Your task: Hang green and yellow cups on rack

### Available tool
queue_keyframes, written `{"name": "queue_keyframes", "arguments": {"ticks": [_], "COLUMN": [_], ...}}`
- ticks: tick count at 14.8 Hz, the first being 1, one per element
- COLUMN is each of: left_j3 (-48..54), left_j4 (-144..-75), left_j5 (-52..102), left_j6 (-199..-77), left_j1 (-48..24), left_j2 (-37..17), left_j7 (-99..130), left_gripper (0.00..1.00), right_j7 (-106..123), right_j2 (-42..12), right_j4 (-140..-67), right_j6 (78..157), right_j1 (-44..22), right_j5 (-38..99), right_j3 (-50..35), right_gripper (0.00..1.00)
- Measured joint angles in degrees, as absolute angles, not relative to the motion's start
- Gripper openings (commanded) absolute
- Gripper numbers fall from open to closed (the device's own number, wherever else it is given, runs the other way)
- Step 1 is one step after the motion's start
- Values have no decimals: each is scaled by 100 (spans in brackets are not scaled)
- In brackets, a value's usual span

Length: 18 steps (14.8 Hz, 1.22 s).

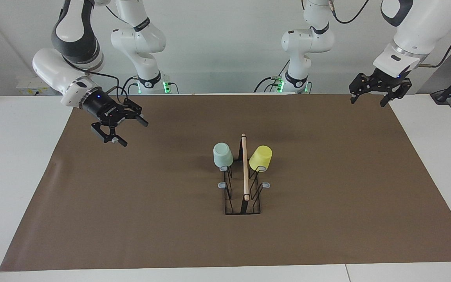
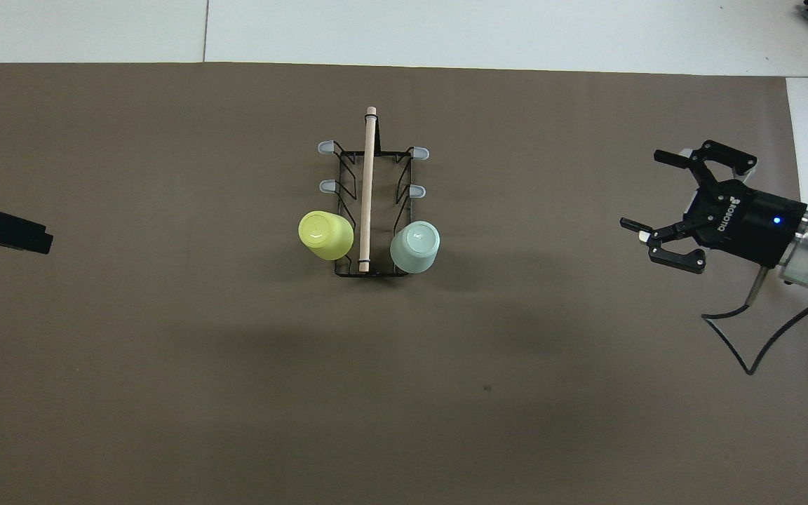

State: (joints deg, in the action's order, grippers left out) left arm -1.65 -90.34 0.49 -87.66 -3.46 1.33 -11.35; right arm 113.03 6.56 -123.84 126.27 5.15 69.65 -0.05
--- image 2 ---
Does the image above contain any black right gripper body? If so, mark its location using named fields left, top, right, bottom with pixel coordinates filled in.
left=685, top=179, right=808, bottom=267

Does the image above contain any light green plastic cup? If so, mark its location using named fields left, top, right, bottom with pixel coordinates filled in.
left=389, top=220, right=441, bottom=274

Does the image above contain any yellow plastic cup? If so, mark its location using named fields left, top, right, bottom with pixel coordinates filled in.
left=297, top=210, right=355, bottom=261

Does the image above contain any brown table mat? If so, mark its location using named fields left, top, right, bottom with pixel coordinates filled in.
left=0, top=62, right=808, bottom=505

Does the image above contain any black wire cup rack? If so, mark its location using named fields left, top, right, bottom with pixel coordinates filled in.
left=317, top=107, right=431, bottom=278

